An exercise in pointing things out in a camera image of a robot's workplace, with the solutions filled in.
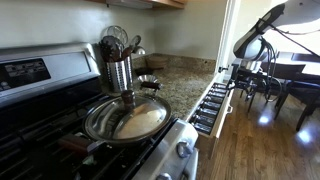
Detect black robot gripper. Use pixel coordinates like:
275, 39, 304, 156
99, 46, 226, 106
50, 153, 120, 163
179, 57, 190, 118
227, 65, 263, 100

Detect wooden spice drawer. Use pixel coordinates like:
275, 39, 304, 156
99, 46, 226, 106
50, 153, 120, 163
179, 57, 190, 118
188, 82, 233, 159

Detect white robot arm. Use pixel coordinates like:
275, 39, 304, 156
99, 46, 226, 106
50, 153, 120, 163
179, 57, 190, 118
233, 0, 320, 73

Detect dark wooden chair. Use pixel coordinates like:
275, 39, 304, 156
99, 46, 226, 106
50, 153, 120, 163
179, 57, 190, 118
248, 61, 320, 132

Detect dark wooden dining table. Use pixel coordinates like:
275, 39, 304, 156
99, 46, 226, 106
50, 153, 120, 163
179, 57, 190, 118
230, 52, 320, 84

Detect round wooden bowl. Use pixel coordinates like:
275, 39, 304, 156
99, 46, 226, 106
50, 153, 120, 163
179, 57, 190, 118
146, 56, 168, 69

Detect small steel measuring cup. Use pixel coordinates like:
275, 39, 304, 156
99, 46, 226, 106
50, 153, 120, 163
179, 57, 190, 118
138, 74, 162, 90

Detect small black dish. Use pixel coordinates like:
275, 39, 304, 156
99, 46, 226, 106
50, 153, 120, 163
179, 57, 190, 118
134, 67, 154, 76

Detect frying pan with glass lid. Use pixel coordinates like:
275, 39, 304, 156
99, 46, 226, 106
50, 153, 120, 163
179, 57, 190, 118
58, 91, 171, 156

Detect perforated steel utensil holder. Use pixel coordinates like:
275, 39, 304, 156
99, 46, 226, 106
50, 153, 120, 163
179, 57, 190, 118
107, 61, 128, 92

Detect stainless steel gas stove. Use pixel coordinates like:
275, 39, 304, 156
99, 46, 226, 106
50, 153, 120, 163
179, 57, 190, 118
0, 43, 198, 180

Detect black door handle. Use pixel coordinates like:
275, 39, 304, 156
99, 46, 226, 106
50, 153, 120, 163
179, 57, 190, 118
218, 66, 229, 73

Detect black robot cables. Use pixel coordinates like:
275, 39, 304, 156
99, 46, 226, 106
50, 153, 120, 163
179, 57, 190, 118
258, 36, 284, 104

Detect wire skimmer utensil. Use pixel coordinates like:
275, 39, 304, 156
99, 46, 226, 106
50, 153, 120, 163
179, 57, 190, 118
102, 25, 128, 45

